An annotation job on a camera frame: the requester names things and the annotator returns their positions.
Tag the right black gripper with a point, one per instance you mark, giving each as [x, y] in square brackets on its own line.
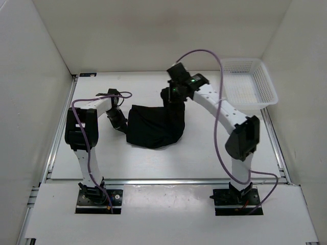
[171, 97]

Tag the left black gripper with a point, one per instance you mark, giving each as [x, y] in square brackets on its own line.
[120, 125]

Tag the black shorts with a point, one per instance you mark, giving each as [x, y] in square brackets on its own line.
[156, 127]

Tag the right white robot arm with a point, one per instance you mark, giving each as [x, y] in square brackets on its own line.
[243, 131]

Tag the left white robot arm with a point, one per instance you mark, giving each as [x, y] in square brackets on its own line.
[82, 131]

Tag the small blue label sticker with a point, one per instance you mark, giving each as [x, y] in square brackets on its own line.
[88, 74]

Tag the white plastic basket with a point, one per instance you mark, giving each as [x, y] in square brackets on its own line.
[247, 84]

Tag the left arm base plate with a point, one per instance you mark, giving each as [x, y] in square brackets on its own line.
[92, 200]

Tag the aluminium frame rail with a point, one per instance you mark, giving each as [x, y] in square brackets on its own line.
[166, 197]

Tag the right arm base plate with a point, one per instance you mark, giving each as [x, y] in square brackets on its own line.
[227, 204]

